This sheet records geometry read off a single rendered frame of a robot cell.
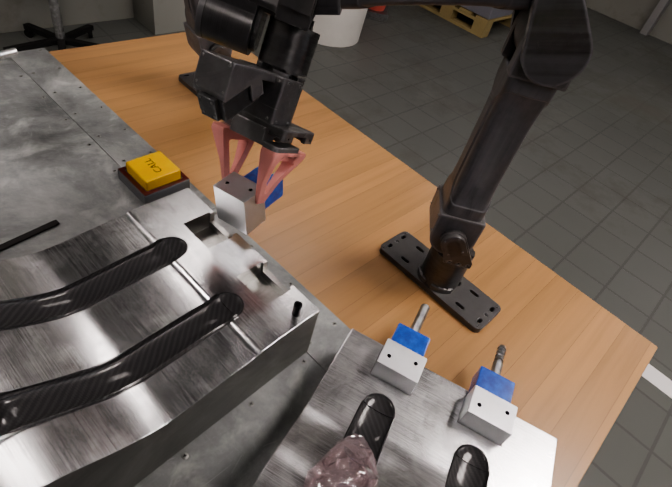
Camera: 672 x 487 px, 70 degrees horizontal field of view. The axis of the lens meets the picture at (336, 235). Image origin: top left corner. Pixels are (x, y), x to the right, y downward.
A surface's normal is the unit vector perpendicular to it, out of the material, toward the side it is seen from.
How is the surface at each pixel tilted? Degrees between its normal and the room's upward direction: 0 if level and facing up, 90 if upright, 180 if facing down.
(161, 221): 0
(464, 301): 0
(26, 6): 90
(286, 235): 0
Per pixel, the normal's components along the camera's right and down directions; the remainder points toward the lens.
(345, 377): 0.20, -0.70
